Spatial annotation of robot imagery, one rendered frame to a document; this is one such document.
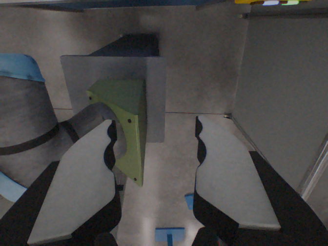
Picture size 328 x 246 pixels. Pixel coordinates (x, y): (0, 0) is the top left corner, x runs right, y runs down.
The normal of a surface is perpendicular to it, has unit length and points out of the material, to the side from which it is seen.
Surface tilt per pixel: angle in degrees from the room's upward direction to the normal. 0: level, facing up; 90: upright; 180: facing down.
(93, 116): 64
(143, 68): 0
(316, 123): 90
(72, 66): 0
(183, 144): 0
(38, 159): 44
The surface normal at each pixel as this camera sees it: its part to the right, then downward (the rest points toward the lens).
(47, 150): 0.91, 0.17
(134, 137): -0.69, 0.36
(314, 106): -1.00, 0.04
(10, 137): 0.41, 0.42
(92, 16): 0.04, 0.50
